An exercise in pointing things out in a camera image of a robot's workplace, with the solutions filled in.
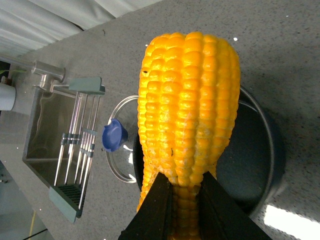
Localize yellow corn cob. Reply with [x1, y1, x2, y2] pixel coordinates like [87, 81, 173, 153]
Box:
[137, 31, 241, 240]

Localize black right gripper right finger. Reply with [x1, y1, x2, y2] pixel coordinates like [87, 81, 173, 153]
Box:
[198, 172, 270, 240]

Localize grey curtain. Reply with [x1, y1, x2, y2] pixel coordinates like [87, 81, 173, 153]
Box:
[0, 0, 156, 57]

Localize glass lid with blue knob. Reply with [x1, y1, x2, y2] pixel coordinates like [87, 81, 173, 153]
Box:
[101, 95, 138, 184]

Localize stainless steel sink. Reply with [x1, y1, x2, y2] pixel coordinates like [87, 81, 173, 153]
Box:
[22, 87, 89, 187]

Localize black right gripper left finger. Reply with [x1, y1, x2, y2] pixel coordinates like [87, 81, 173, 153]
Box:
[118, 173, 173, 240]

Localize green sink drying rack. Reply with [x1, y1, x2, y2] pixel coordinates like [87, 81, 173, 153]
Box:
[49, 76, 106, 223]

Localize metal faucet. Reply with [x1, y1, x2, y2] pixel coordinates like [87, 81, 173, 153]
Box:
[0, 54, 66, 92]

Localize dark blue saucepan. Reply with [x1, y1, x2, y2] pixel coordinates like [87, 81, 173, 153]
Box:
[133, 86, 286, 218]

